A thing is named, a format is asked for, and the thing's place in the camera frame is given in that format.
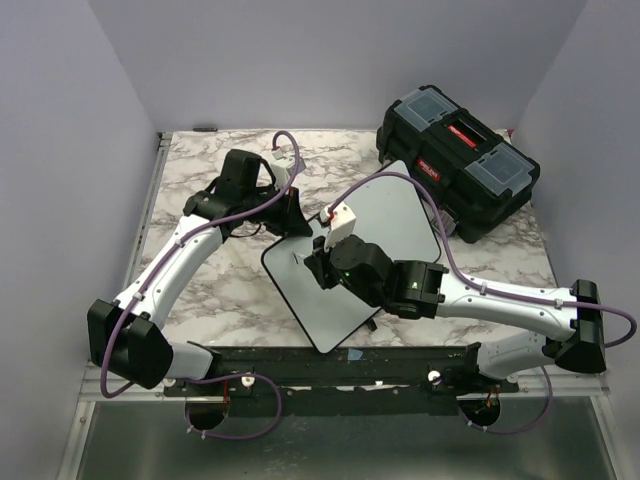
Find aluminium side rail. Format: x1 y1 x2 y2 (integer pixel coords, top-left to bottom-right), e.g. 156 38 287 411
118 131 173 292

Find blue tape piece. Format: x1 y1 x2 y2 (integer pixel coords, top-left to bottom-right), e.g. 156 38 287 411
347 348 363 362

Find white whiteboard black frame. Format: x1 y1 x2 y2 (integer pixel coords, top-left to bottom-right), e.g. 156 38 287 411
260 159 442 354

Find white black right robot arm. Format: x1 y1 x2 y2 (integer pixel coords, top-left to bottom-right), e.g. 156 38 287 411
304 235 606 392

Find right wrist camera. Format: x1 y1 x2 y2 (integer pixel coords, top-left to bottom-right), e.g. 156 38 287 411
319 202 356 252

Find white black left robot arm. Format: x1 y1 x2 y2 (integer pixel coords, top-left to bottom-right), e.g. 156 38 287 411
87 149 312 395

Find black mounting base bar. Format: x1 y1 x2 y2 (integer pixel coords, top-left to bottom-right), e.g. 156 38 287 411
164 346 519 418

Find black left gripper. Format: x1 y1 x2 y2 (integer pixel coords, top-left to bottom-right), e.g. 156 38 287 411
241 182 312 237

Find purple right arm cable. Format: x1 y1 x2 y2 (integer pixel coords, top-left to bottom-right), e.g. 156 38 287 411
319 172 637 434

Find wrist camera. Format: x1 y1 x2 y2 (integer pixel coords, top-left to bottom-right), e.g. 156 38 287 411
269 148 306 187
319 202 356 252

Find black red toolbox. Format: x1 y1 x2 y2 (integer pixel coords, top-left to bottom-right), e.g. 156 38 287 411
376 85 540 244

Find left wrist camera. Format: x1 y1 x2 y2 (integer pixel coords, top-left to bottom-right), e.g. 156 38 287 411
269 148 306 187

